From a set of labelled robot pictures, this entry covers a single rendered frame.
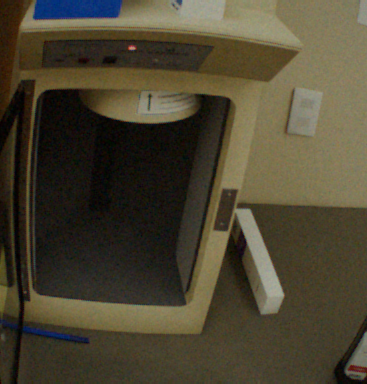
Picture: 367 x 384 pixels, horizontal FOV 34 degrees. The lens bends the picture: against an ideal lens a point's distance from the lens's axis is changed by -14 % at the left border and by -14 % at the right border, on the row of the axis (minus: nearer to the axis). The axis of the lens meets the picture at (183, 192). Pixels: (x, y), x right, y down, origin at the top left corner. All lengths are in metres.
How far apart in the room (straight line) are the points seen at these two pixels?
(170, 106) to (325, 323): 0.53
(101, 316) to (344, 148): 0.71
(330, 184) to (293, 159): 0.13
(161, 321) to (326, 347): 0.31
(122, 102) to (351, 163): 0.78
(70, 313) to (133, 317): 0.11
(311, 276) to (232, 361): 0.31
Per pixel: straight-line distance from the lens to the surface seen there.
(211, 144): 0.94
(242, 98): 0.84
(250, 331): 1.13
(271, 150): 1.42
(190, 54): 0.73
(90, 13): 0.66
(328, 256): 1.35
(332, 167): 1.49
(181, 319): 1.06
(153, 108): 0.85
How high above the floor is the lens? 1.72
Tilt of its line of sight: 33 degrees down
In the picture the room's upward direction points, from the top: 11 degrees clockwise
